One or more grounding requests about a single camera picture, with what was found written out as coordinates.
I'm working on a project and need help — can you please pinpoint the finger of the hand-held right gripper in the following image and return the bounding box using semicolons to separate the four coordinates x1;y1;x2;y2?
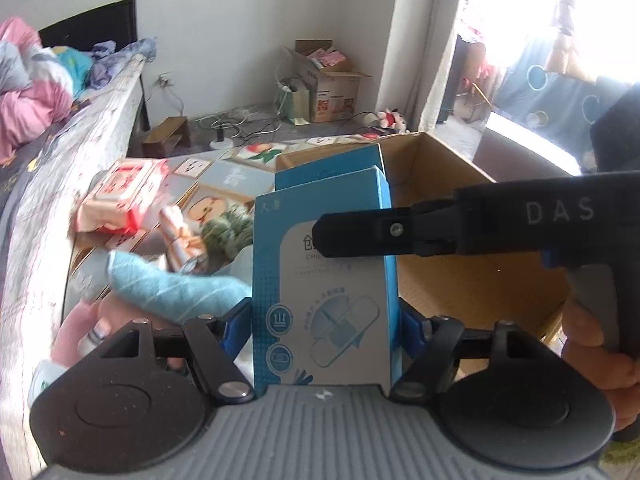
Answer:
318;199;464;261

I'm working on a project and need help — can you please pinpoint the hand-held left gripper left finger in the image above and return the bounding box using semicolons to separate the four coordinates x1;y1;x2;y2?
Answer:
97;299;255;405

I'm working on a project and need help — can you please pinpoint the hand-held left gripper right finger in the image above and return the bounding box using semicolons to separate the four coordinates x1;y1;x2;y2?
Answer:
390;299;556;404

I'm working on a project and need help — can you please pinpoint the blue checked towel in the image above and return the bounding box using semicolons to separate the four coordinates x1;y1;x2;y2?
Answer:
107;250;254;322

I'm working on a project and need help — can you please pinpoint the blue bandage box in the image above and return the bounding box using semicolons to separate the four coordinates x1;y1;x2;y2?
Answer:
252;142;404;397

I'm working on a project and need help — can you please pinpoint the brown cardboard box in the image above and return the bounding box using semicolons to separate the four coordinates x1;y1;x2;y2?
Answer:
275;131;572;377

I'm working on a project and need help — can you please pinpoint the person's right hand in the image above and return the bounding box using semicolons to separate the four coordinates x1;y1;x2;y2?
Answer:
562;300;640;432

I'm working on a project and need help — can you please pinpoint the green fuzzy cloth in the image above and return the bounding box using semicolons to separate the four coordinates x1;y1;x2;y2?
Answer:
200;207;256;273

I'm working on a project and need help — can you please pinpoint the orange striped cloth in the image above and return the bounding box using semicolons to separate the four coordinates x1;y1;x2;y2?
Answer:
159;205;209;276

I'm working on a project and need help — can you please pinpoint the red white plush toy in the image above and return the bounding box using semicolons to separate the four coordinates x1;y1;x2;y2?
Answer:
375;108;412;134

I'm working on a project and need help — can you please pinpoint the blue dotted hanging cloth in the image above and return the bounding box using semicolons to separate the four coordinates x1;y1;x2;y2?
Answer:
495;35;632;132

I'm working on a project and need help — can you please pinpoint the printed cardboard box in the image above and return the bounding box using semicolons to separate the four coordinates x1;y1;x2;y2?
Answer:
285;39;373;124

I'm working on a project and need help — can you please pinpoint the green paper bag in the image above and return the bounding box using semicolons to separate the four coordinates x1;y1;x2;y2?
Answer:
273;77;312;126

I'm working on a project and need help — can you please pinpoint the pink mesh cloth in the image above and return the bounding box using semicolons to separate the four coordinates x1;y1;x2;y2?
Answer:
50;294;132;367

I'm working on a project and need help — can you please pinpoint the red wet wipes pack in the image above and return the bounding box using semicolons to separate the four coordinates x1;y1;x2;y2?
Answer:
75;158;172;237

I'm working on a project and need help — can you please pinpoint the white round lid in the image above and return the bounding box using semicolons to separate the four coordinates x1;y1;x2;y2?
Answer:
29;359;67;402

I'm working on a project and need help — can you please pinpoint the small wooden stool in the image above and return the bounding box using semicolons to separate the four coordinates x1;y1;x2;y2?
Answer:
142;116;192;159

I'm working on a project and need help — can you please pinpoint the bed with grey sheet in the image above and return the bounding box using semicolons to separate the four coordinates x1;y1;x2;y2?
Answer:
0;52;152;462

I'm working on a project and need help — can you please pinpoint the pink and grey quilt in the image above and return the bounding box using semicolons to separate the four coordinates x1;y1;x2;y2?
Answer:
0;16;157;161

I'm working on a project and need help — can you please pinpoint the black headboard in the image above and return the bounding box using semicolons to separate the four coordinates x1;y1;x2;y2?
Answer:
39;0;152;132

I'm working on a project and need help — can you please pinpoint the tangle of cables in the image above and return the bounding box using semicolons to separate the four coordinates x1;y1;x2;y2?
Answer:
192;106;284;150

